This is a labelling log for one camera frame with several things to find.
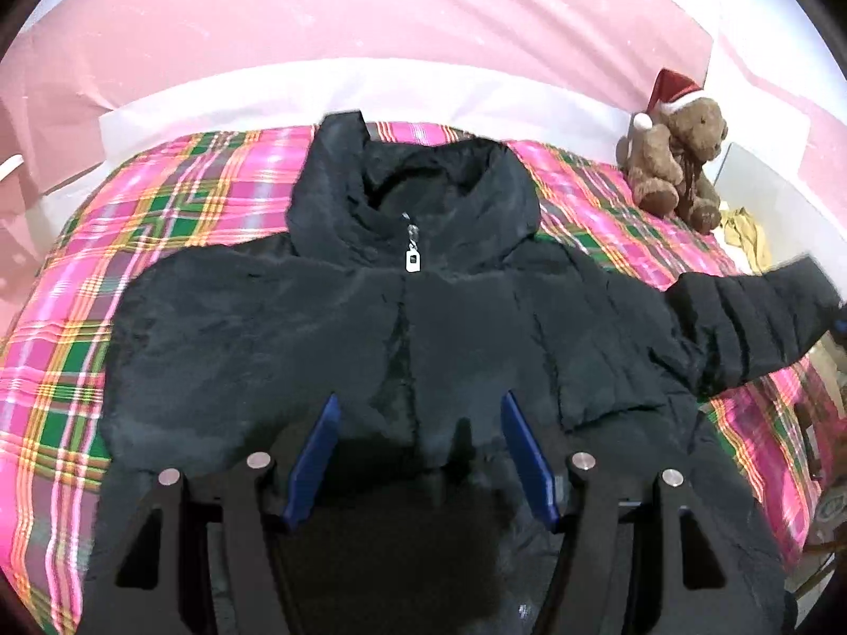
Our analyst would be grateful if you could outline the white bed sheet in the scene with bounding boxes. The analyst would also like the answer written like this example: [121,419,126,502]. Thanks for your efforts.
[98,56,721,168]

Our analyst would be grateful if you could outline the black puffer jacket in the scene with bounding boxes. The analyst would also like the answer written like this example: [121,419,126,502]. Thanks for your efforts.
[78,112,843,635]

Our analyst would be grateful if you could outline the brown teddy bear santa hat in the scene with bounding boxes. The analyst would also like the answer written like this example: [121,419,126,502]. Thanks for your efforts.
[615,69,730,235]

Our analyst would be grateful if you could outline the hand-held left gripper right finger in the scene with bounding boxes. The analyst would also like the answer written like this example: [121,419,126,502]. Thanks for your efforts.
[500,391,790,635]

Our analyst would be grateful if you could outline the pink green plaid blanket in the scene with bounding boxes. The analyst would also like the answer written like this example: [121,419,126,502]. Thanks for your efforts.
[0,120,836,635]

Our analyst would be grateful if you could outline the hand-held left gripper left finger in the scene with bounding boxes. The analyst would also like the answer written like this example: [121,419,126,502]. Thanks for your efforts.
[79,393,343,635]

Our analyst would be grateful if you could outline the yellow cloth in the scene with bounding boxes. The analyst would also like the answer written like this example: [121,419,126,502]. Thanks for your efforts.
[720,206,774,275]

